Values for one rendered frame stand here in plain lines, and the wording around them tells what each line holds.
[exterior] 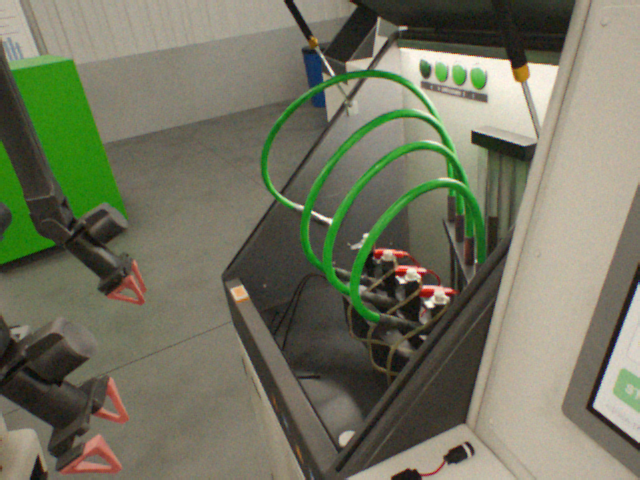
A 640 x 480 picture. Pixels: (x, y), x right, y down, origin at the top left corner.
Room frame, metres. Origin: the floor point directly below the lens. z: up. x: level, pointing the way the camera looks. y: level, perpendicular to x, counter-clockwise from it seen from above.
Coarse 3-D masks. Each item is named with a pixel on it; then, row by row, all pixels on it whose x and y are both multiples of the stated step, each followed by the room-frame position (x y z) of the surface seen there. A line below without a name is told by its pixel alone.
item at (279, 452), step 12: (252, 372) 0.96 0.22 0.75; (252, 384) 1.02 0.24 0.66; (252, 396) 1.08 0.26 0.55; (264, 396) 0.85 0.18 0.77; (264, 408) 0.90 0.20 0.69; (264, 420) 0.95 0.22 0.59; (276, 420) 0.77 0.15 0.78; (264, 432) 1.01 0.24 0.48; (276, 432) 0.80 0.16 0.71; (276, 444) 0.85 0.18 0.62; (288, 444) 0.70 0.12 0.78; (276, 456) 0.89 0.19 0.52; (288, 456) 0.72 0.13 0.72; (276, 468) 0.94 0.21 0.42; (288, 468) 0.75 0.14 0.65
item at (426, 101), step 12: (348, 72) 0.95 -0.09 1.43; (360, 72) 0.95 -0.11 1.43; (372, 72) 0.94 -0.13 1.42; (384, 72) 0.94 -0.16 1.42; (324, 84) 0.95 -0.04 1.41; (408, 84) 0.94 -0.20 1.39; (312, 96) 0.95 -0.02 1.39; (420, 96) 0.94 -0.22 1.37; (288, 108) 0.96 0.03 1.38; (432, 108) 0.94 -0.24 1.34; (276, 120) 0.96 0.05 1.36; (276, 132) 0.96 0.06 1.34; (264, 144) 0.96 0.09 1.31; (444, 144) 0.94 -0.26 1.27; (264, 156) 0.96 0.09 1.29; (264, 168) 0.96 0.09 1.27; (264, 180) 0.96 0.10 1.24; (276, 192) 0.96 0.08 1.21; (288, 204) 0.96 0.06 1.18
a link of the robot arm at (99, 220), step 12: (108, 204) 1.00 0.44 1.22; (84, 216) 0.98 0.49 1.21; (96, 216) 0.97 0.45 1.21; (108, 216) 0.97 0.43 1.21; (120, 216) 1.00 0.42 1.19; (48, 228) 0.93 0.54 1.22; (60, 228) 0.93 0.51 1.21; (72, 228) 0.96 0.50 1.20; (96, 228) 0.96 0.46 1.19; (108, 228) 0.96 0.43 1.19; (120, 228) 0.97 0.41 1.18; (60, 240) 0.93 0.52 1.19; (108, 240) 0.97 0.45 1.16
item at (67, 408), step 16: (64, 384) 0.56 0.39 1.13; (96, 384) 0.60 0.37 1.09; (48, 400) 0.53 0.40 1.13; (64, 400) 0.54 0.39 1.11; (80, 400) 0.55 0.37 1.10; (48, 416) 0.53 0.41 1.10; (64, 416) 0.53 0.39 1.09; (80, 416) 0.53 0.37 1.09; (64, 432) 0.52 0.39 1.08; (80, 432) 0.51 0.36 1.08; (48, 448) 0.51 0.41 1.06; (64, 448) 0.51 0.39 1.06
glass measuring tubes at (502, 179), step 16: (480, 128) 0.94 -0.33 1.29; (496, 128) 0.93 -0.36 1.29; (480, 144) 0.92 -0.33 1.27; (496, 144) 0.88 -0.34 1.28; (512, 144) 0.84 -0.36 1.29; (528, 144) 0.82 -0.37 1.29; (480, 160) 0.93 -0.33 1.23; (496, 160) 0.89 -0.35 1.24; (512, 160) 0.86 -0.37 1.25; (528, 160) 0.82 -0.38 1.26; (480, 176) 0.93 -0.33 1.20; (496, 176) 0.89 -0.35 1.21; (512, 176) 0.87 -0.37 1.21; (480, 192) 0.93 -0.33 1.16; (496, 192) 0.89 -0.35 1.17; (512, 192) 0.87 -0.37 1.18; (480, 208) 0.93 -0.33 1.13; (496, 208) 0.89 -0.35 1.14; (512, 208) 0.87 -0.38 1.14; (496, 224) 0.89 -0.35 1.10; (512, 224) 0.87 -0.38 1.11; (496, 240) 0.90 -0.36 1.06
